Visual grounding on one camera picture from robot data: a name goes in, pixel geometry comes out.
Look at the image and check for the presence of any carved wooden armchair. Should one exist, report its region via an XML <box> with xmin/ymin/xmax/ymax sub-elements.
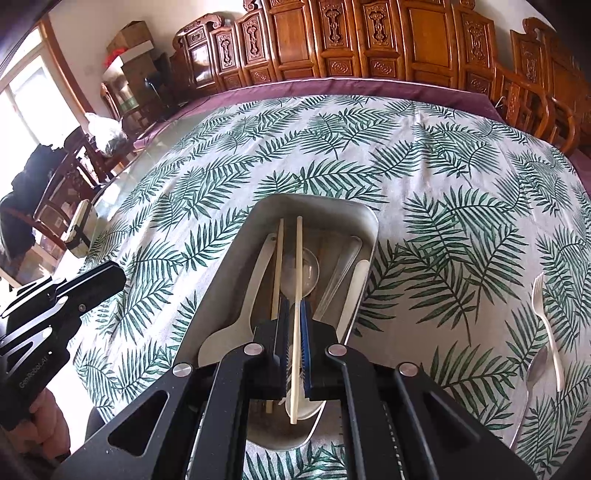
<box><xmin>492</xmin><ymin>65</ymin><xmax>550</xmax><ymax>137</ymax></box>

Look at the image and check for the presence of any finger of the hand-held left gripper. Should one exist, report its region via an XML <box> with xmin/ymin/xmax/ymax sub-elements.
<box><xmin>55</xmin><ymin>261</ymin><xmax>127</xmax><ymax>319</ymax></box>

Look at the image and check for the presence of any person's left hand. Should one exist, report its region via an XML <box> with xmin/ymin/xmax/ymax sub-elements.
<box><xmin>28</xmin><ymin>387</ymin><xmax>72</xmax><ymax>462</ymax></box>

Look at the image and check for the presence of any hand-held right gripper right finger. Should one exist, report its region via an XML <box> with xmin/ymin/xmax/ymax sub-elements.
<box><xmin>299</xmin><ymin>299</ymin><xmax>539</xmax><ymax>480</ymax></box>

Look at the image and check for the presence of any window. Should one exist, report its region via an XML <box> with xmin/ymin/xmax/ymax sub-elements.
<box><xmin>0</xmin><ymin>28</ymin><xmax>70</xmax><ymax>195</ymax></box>

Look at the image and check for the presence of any clear plastic fork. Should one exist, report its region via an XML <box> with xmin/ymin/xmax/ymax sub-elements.
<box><xmin>314</xmin><ymin>236</ymin><xmax>363</xmax><ymax>319</ymax></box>

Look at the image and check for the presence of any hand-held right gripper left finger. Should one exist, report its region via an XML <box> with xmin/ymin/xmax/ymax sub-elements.
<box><xmin>51</xmin><ymin>300</ymin><xmax>291</xmax><ymax>480</ymax></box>

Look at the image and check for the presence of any black cloth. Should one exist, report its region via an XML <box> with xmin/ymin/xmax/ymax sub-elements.
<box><xmin>18</xmin><ymin>144</ymin><xmax>70</xmax><ymax>199</ymax></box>

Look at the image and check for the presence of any carved wooden cabinet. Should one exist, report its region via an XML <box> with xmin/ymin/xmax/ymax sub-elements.
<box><xmin>173</xmin><ymin>0</ymin><xmax>499</xmax><ymax>100</ymax></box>

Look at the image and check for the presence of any cream plastic fork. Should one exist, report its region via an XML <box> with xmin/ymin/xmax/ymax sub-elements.
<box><xmin>532</xmin><ymin>272</ymin><xmax>566</xmax><ymax>393</ymax></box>

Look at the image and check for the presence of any purple table cover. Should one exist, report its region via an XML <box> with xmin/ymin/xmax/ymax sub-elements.
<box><xmin>134</xmin><ymin>76</ymin><xmax>509</xmax><ymax>151</ymax></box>

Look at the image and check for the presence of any leaf print tablecloth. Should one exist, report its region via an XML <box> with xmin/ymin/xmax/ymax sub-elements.
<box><xmin>69</xmin><ymin>93</ymin><xmax>591</xmax><ymax>480</ymax></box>

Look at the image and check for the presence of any light wooden chopstick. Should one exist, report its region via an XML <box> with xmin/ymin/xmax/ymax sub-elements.
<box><xmin>265</xmin><ymin>218</ymin><xmax>286</xmax><ymax>414</ymax></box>
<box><xmin>288</xmin><ymin>216</ymin><xmax>305</xmax><ymax>424</ymax></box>

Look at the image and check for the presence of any carved wooden bench back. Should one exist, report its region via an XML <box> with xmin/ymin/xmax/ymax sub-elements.
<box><xmin>510</xmin><ymin>17</ymin><xmax>591</xmax><ymax>158</ymax></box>

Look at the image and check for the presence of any dark wooden chair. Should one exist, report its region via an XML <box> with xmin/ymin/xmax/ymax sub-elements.
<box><xmin>0</xmin><ymin>138</ymin><xmax>112</xmax><ymax>273</ymax></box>

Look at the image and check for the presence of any white plastic spoon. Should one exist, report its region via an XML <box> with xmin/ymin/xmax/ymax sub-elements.
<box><xmin>198</xmin><ymin>233</ymin><xmax>278</xmax><ymax>367</ymax></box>

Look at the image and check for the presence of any cardboard boxes stack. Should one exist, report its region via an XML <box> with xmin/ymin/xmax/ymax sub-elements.
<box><xmin>104</xmin><ymin>21</ymin><xmax>155</xmax><ymax>81</ymax></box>

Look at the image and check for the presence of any white box with black strap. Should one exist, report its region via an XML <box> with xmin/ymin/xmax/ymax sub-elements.
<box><xmin>62</xmin><ymin>199</ymin><xmax>95</xmax><ymax>258</ymax></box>

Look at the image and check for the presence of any grey metal tray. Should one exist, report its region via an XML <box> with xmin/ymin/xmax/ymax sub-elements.
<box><xmin>173</xmin><ymin>193</ymin><xmax>380</xmax><ymax>450</ymax></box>

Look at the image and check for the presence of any white plastic bag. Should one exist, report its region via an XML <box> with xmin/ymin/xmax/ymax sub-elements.
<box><xmin>83</xmin><ymin>112</ymin><xmax>127</xmax><ymax>155</ymax></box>

